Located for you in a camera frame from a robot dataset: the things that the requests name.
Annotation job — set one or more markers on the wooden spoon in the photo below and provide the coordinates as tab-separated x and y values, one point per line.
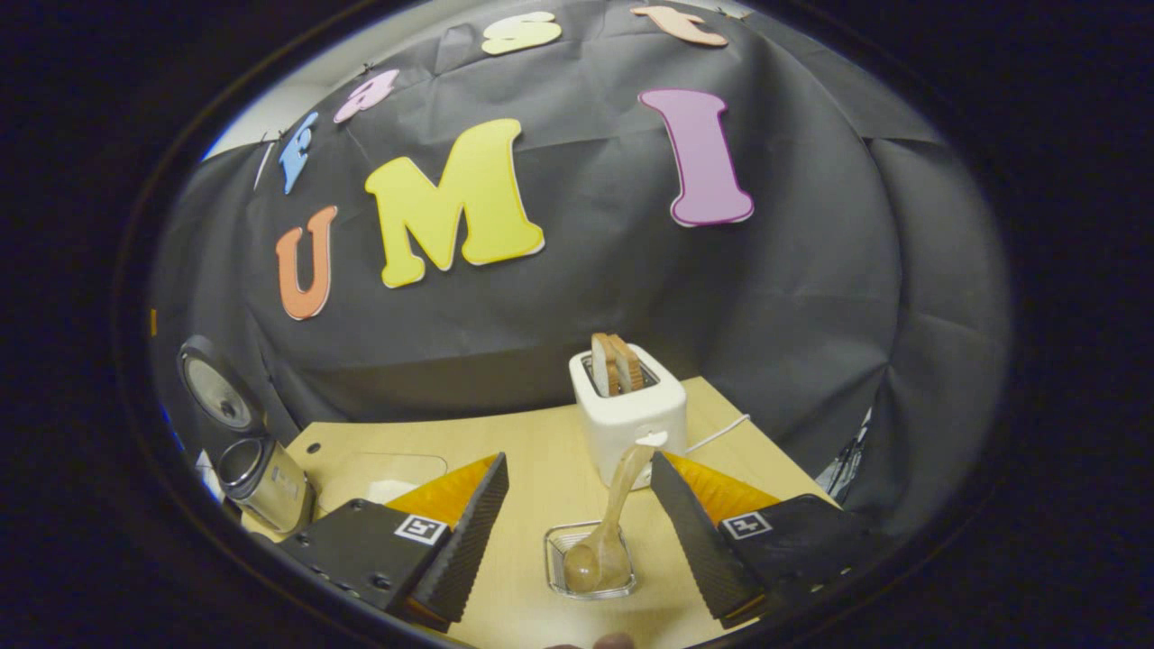
595	559

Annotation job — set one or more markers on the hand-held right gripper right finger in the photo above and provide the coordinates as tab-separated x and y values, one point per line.
699	541

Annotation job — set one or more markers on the clear plastic rice box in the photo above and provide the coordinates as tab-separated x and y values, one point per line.
424	469

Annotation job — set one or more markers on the grey rice cooker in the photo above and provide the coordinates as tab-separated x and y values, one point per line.
270	491

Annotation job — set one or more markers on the brown bread slice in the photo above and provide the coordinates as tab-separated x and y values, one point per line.
602	365
631	365

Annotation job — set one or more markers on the clear chopstick holder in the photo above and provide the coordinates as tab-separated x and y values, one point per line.
554	577

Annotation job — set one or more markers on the white toaster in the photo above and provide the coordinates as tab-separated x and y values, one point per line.
631	433

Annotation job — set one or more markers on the black backdrop cloth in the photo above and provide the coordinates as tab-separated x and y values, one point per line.
811	270

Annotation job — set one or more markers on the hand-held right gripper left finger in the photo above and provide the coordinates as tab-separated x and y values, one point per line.
469	550

